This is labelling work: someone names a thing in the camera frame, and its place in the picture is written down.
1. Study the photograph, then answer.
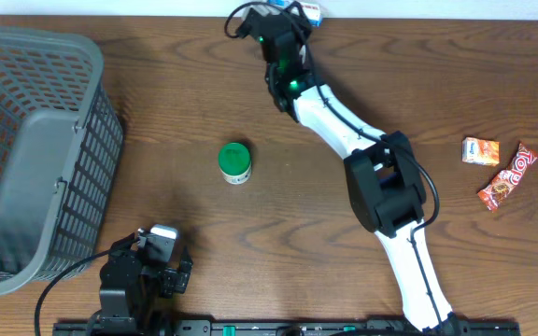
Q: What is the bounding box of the white Panadol medicine box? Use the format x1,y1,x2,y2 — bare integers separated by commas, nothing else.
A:
267,0,323,27

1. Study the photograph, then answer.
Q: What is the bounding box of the green lid white jar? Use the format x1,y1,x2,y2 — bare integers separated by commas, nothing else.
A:
218,142,252,185

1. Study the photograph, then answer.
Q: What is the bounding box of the small orange snack packet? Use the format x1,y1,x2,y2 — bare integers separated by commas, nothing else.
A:
461,137,500,166

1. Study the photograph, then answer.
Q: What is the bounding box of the red Top chocolate bar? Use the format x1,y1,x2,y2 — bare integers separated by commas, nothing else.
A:
477,142,538,212

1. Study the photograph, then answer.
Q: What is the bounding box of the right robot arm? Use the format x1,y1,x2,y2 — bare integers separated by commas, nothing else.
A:
233,1,453,335

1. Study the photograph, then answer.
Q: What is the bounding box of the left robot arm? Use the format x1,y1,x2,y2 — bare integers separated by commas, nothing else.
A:
91,233,193,335

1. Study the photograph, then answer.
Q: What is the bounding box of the grey plastic mesh basket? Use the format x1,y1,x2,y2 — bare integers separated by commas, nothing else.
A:
0,26,124,296

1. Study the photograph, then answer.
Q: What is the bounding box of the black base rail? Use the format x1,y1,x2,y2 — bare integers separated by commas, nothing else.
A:
52,318,520,336

